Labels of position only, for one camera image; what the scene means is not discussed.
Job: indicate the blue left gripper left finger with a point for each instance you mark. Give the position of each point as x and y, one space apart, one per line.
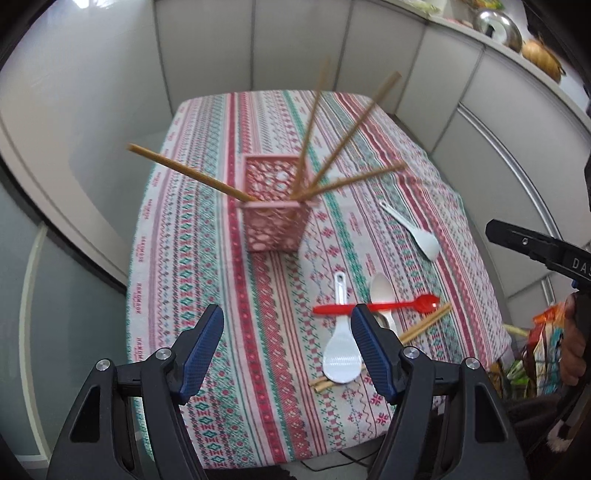
193 351

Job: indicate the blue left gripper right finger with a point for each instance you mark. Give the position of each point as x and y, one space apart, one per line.
380 349

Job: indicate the wooden chopstick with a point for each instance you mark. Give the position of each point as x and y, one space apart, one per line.
299 174
427 328
314 192
383 91
193 174
425 322

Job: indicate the small white rice paddle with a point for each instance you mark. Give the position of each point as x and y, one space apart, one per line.
342 360

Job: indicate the red plastic spoon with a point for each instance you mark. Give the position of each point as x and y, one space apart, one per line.
425 304

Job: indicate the pink perforated utensil holder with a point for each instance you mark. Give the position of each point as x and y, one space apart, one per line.
272 221

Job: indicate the white kitchen cabinets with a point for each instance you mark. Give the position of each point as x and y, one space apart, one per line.
511 144

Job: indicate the person's right hand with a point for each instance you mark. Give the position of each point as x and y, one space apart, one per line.
572 364

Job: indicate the red plastic bag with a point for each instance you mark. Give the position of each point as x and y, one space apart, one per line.
551 321

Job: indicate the patterned striped tablecloth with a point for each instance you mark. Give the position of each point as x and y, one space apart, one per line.
256 406

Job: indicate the steel pot lid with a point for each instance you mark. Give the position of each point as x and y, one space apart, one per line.
498 27

